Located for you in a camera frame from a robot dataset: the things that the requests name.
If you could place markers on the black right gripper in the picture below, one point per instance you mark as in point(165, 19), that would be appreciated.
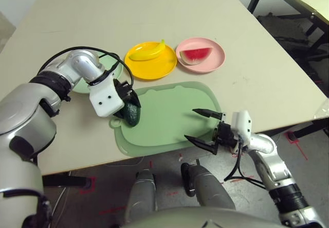
point(226, 135)

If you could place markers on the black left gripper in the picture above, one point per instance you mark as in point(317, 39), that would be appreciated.
point(124, 91)

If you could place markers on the dark green toy avocado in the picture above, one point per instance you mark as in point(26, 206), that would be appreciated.
point(132, 116)

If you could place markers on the yellow toy banana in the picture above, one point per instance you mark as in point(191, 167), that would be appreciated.
point(146, 55)

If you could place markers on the toy watermelon slice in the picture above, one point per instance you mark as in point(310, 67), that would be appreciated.
point(195, 55)

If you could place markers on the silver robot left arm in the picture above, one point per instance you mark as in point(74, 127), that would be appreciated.
point(25, 104)

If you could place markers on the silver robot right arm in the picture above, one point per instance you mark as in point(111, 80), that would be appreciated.
point(272, 166)

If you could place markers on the small white floor object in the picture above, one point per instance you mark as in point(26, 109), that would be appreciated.
point(180, 157)

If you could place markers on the green silicone cutting mat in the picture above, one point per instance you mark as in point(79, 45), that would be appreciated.
point(167, 125)

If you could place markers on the mint green round plate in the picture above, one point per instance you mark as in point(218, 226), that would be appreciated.
point(110, 64)

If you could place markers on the yellow round plate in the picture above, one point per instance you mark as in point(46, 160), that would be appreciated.
point(154, 69)

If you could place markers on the grey robot right leg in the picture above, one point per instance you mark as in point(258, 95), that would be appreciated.
point(210, 186)

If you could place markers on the grey robot leg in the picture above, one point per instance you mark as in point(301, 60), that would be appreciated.
point(142, 194)
point(210, 186)

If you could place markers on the pink round plate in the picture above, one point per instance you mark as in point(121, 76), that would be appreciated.
point(217, 58)

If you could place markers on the grey robot left leg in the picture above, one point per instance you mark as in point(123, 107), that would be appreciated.
point(142, 194)

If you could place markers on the grey robot torso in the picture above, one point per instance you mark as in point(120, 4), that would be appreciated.
point(200, 219)

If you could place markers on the black table foot bar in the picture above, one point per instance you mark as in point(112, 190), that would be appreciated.
point(311, 131)
point(64, 181)

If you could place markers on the black rough floor mat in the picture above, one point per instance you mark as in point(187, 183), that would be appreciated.
point(290, 32)

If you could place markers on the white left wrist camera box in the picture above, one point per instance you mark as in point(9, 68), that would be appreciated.
point(105, 102)

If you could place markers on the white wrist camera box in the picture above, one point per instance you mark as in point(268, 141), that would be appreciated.
point(105, 102)
point(241, 125)

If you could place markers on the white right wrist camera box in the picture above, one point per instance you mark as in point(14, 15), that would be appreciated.
point(241, 125)

